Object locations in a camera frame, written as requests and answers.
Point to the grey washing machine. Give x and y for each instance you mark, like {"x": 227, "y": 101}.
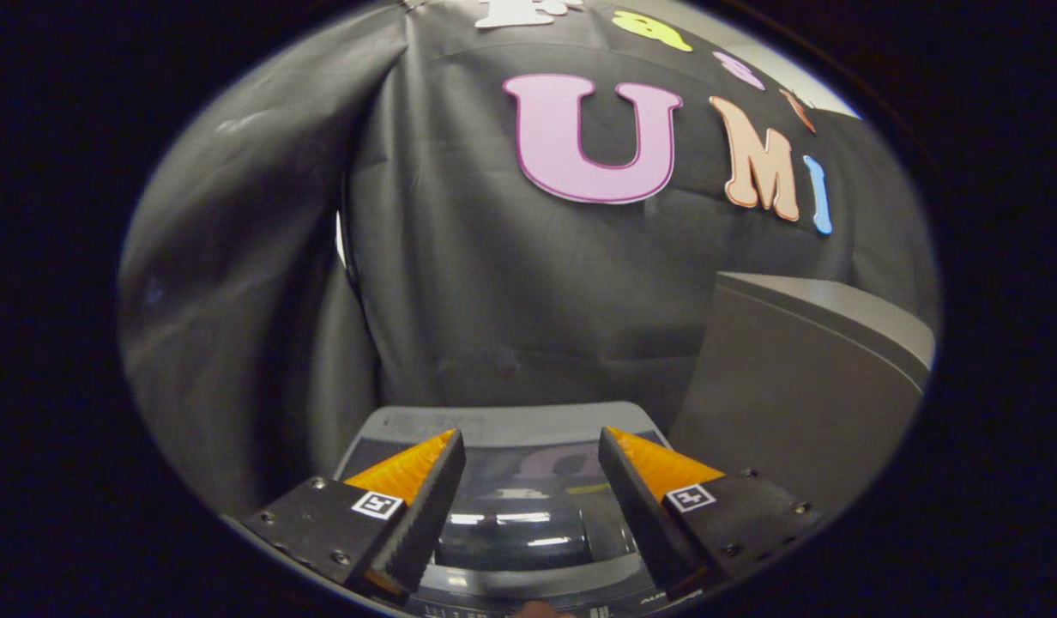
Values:
{"x": 511, "y": 422}

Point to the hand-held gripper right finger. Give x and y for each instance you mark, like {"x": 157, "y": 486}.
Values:
{"x": 644, "y": 515}

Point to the black backdrop cloth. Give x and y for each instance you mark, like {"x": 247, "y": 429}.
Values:
{"x": 494, "y": 300}

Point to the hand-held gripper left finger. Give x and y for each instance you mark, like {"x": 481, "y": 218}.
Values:
{"x": 425, "y": 515}

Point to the dark washing machine lid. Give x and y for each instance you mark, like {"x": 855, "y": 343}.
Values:
{"x": 528, "y": 515}

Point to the beige cabinet with grey top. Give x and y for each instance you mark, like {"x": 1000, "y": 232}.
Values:
{"x": 794, "y": 386}

